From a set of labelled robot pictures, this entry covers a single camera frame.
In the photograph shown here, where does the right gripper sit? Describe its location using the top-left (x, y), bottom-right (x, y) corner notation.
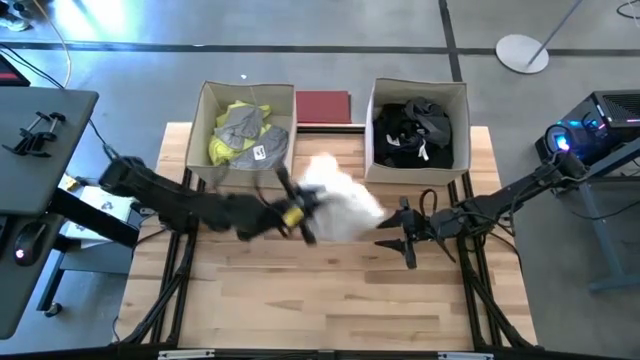
top-left (373, 195), bottom-right (455, 271)

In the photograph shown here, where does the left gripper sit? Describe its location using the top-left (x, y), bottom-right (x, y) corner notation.
top-left (263, 165), bottom-right (329, 248)

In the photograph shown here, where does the white garment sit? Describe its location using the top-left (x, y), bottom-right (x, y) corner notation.
top-left (298, 152), bottom-right (387, 242)

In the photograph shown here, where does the grey garment with label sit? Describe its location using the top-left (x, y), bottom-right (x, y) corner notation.
top-left (230, 124), bottom-right (290, 172)

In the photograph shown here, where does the yellow garment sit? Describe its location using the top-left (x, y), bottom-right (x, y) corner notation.
top-left (208, 99), bottom-right (274, 167)

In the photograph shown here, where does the black garment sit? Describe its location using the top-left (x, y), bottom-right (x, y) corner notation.
top-left (373, 102), bottom-right (455, 170)

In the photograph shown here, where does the dark grey garment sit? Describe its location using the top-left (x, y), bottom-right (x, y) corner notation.
top-left (403, 97), bottom-right (452, 147)

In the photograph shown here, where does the beige fabric storage bin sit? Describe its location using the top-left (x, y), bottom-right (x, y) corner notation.
top-left (184, 80), bottom-right (299, 189)
top-left (363, 77), bottom-right (472, 186)

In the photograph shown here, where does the dark red book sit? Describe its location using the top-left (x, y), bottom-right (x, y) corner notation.
top-left (294, 90), bottom-right (353, 125)

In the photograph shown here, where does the white cardboard box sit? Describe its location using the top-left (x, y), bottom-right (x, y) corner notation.
top-left (59, 184), bottom-right (135, 250)

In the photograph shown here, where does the round white stand base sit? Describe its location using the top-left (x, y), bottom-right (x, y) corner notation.
top-left (494, 33), bottom-right (550, 75)

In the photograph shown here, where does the black computer with coloured lights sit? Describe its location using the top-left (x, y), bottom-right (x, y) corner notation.
top-left (534, 89), bottom-right (640, 174)

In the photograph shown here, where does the grey stand pole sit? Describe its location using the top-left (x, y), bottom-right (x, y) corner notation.
top-left (527, 0), bottom-right (585, 69)

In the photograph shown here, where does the grey desk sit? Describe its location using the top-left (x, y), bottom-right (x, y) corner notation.
top-left (0, 85), bottom-right (100, 341)

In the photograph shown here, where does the black bar clamp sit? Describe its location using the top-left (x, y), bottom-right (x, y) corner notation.
top-left (2, 112), bottom-right (49, 154)
top-left (22, 110), bottom-right (67, 159)

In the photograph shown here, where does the black computer mouse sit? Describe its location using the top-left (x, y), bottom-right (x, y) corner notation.
top-left (12, 221), bottom-right (50, 268)

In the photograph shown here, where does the black screen device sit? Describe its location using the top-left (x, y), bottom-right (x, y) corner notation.
top-left (0, 53), bottom-right (32, 88)

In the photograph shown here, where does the person's shoe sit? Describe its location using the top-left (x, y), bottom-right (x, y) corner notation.
top-left (0, 10), bottom-right (34, 33)

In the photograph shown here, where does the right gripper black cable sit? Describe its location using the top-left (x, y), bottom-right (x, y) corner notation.
top-left (417, 187), bottom-right (440, 217)

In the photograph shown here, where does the black aluminium frame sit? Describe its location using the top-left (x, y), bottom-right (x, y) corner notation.
top-left (112, 162), bottom-right (539, 360)

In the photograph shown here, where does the grey metal table frame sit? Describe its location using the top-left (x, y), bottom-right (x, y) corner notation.
top-left (552, 139), bottom-right (640, 294)

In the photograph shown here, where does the black desk leg frame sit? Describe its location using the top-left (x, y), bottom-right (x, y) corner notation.
top-left (37, 187), bottom-right (142, 319)

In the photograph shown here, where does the yellow cable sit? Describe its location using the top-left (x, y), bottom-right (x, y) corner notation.
top-left (30, 0), bottom-right (74, 90)

